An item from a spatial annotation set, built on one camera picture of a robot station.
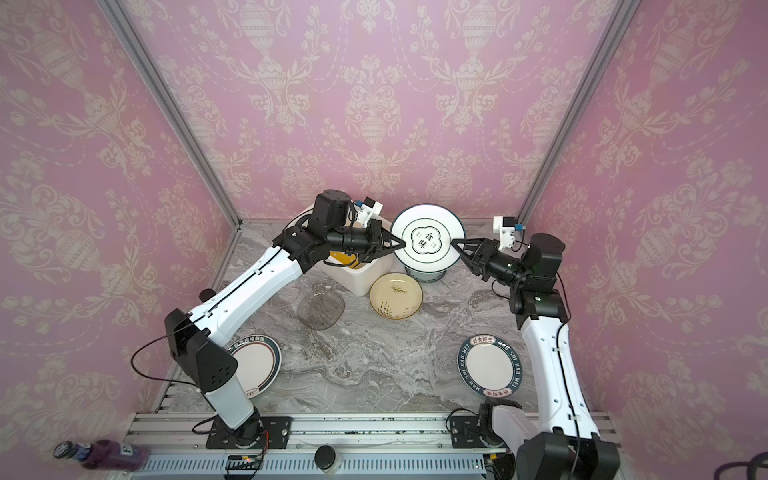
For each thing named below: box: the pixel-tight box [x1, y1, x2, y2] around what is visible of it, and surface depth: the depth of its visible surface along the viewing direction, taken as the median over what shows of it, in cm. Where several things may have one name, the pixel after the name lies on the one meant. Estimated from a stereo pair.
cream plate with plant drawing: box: [369, 272, 424, 321], surface depth 99 cm
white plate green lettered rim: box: [457, 334, 523, 398], surface depth 85 cm
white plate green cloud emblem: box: [391, 203, 466, 272], surface depth 71 cm
